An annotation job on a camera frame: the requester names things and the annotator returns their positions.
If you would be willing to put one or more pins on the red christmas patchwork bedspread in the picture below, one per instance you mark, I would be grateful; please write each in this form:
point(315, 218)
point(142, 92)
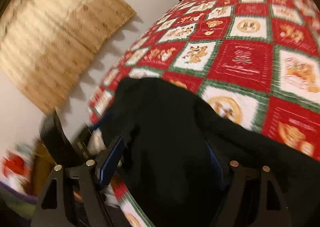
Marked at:
point(255, 62)

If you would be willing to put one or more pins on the beige curtain on side wall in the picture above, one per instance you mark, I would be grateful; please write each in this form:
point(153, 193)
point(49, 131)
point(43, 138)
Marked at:
point(47, 44)

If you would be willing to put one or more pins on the black pants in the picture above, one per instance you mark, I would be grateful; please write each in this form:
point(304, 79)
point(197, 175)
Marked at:
point(166, 164)

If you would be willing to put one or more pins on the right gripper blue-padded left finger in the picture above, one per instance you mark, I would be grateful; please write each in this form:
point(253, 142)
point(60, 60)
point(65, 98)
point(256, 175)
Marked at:
point(56, 204)

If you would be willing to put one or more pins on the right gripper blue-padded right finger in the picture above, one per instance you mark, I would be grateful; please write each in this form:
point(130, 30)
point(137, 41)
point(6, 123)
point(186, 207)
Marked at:
point(249, 184)

